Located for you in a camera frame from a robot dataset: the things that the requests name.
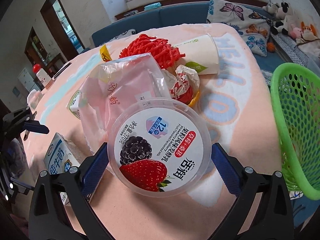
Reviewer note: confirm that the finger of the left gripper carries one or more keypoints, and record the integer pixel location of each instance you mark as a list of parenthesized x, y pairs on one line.
[(35, 127)]

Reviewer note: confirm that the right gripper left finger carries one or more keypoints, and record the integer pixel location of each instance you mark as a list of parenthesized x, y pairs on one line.
[(48, 218)]

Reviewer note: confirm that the butterfly print pillow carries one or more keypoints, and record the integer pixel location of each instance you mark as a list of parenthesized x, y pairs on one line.
[(253, 27)]

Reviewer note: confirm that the yellow snack wrapper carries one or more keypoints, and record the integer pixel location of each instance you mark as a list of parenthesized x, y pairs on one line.
[(104, 53)]

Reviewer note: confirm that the crumpled red white wrapper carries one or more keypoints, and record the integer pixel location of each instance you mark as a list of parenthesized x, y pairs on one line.
[(184, 85)]

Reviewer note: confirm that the blue sofa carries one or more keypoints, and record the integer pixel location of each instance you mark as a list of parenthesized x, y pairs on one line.
[(191, 13)]

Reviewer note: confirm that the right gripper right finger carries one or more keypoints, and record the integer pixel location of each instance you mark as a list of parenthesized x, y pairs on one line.
[(273, 218)]

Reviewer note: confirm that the red cap white bottle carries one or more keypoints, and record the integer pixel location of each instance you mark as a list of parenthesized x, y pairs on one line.
[(42, 75)]

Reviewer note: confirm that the berry yogurt plastic tub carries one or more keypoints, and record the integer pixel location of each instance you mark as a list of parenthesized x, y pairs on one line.
[(159, 148)]

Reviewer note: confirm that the pink hello towel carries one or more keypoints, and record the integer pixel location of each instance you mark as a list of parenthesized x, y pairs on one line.
[(236, 106)]

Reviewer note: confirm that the cow plush toy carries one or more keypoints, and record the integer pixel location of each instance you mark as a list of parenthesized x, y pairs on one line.
[(285, 20)]

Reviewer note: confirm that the orange fox plush toy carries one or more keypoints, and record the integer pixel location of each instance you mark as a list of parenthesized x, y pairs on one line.
[(309, 32)]

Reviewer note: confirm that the white paper cup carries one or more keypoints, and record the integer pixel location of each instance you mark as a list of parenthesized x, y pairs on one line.
[(201, 54)]

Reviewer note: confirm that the small green white carton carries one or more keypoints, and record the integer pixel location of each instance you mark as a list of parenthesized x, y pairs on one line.
[(76, 102)]

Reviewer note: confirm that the green plastic basket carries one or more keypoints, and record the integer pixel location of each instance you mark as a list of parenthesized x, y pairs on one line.
[(295, 104)]

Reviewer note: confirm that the small orange ball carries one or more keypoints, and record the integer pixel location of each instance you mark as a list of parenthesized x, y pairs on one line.
[(270, 47)]

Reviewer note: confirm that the clear pink plastic bag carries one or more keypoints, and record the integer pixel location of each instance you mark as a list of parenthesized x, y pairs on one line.
[(111, 88)]

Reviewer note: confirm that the dark wooden door frame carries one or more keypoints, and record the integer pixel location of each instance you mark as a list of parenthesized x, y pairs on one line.
[(61, 29)]

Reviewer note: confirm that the pink plush toy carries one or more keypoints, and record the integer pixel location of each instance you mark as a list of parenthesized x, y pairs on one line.
[(296, 32)]

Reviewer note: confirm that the red foam fruit net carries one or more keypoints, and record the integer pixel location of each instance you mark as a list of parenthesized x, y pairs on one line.
[(162, 51)]

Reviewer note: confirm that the blue white milk carton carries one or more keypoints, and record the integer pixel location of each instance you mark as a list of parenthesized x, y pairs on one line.
[(62, 154)]

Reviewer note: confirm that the grey plush toy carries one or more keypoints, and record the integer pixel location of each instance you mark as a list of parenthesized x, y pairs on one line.
[(271, 8)]

